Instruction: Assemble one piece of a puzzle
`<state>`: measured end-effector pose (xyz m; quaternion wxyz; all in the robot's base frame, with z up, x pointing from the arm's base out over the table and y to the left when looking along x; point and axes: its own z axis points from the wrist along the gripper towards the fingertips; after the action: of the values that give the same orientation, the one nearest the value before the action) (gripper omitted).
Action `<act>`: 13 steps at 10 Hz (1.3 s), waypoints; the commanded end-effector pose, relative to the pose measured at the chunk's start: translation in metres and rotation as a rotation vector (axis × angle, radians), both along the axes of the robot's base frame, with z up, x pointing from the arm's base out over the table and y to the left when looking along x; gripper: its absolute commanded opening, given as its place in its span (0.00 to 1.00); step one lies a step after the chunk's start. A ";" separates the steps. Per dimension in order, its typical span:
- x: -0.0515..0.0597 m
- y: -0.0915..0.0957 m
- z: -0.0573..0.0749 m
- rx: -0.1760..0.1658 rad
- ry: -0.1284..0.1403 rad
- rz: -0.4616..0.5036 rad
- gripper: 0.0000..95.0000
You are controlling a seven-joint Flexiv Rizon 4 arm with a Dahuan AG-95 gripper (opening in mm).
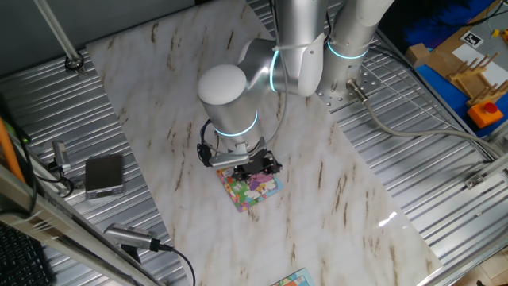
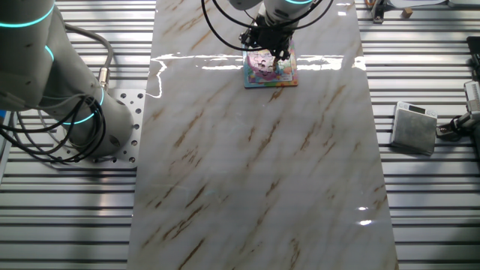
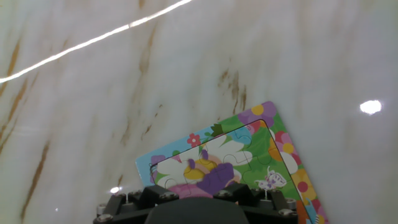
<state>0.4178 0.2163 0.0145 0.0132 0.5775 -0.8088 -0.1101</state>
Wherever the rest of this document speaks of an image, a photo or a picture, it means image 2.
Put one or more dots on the black upright clamp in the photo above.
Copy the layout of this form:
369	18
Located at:
378	13

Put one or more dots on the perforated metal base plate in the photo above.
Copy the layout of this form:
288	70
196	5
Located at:
129	105

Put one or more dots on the black metal clamp connector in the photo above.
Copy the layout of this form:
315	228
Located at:
450	129

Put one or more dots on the colourful butterfly puzzle board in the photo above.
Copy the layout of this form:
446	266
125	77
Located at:
285	77

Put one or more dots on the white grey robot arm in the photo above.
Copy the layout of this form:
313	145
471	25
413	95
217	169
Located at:
37	75

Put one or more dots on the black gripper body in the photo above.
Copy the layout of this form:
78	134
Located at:
272	37

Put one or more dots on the small wooden block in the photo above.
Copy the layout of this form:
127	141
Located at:
406	13

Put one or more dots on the small orange object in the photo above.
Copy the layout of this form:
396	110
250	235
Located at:
370	2

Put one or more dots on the black box device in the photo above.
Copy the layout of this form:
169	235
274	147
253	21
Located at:
475	48

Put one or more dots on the silver digital scale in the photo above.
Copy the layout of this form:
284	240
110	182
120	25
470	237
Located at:
412	131

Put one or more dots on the pink brown puzzle piece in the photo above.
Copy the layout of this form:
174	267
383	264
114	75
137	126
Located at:
267	66

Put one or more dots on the grey flat object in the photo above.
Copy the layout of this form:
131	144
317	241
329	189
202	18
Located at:
465	3

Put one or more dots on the marble pattern board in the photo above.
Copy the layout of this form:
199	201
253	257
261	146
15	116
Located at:
232	180

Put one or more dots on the grey ribbed device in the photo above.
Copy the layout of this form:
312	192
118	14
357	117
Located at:
473	93

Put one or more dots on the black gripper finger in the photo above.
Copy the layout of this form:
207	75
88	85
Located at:
275	56
285	52

